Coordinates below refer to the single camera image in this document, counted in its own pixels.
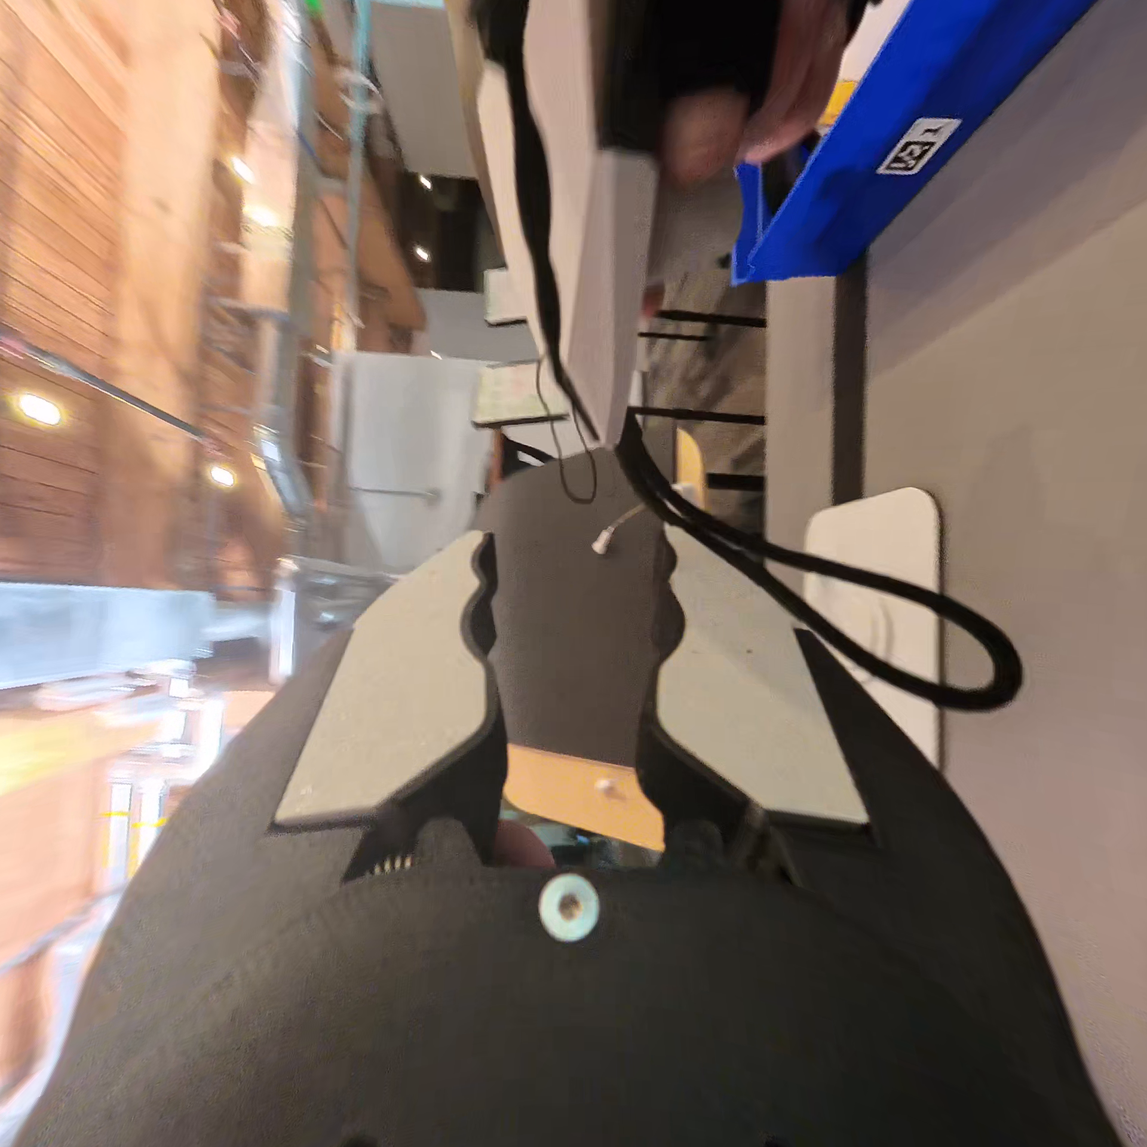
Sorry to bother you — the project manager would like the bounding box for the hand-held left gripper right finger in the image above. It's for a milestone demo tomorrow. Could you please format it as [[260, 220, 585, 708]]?
[[646, 533, 874, 829]]

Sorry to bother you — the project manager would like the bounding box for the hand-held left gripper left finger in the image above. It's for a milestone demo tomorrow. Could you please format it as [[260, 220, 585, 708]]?
[[273, 533, 503, 829]]

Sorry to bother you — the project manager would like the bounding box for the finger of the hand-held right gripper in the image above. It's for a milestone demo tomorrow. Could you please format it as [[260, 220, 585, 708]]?
[[646, 171, 746, 297], [530, 0, 661, 446]]

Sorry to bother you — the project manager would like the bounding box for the thick black cable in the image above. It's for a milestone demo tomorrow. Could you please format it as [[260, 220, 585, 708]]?
[[485, 0, 1027, 715]]

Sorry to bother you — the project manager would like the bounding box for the blue plastic bin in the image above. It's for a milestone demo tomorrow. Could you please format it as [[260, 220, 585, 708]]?
[[732, 0, 1098, 285]]

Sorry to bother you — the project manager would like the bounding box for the person's right hand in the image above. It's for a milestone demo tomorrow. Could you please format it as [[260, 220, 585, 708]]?
[[664, 0, 866, 181]]

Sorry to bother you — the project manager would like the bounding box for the whiteboard with green writing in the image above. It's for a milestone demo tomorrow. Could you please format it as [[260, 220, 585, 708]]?
[[473, 360, 568, 428], [481, 270, 531, 328]]

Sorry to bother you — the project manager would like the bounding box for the white rounded pad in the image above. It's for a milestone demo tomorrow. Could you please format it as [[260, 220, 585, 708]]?
[[803, 488, 942, 764]]

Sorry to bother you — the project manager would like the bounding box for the black wood-rimmed board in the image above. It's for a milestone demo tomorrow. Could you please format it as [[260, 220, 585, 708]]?
[[470, 458, 673, 853]]

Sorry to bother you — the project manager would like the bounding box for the thin wire with white tip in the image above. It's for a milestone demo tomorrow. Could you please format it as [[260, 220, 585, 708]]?
[[593, 503, 646, 554]]

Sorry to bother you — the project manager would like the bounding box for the silver ventilation duct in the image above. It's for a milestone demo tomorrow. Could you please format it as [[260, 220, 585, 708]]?
[[251, 0, 359, 575]]

